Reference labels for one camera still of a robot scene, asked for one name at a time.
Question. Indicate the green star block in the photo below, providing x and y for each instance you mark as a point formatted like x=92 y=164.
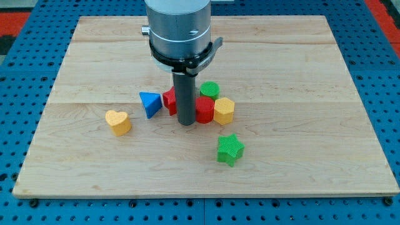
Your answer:
x=229 y=150

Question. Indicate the red star block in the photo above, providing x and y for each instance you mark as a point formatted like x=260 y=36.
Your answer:
x=169 y=101

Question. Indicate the blue triangle block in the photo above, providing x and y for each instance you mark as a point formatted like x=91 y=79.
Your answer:
x=151 y=102

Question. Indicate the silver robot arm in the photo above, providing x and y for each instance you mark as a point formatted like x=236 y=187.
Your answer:
x=179 y=32

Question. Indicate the yellow hexagon block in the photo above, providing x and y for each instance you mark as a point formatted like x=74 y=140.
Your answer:
x=223 y=110

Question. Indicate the red cylinder block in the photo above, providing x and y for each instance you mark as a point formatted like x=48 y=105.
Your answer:
x=204 y=109

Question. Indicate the wooden board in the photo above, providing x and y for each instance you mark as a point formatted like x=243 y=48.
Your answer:
x=297 y=111

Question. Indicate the green cylinder block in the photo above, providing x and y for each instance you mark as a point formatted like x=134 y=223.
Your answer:
x=210 y=89

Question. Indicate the yellow heart block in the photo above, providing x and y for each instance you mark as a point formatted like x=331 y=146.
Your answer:
x=118 y=122

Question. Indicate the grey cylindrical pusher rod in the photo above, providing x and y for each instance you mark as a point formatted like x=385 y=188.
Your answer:
x=185 y=94

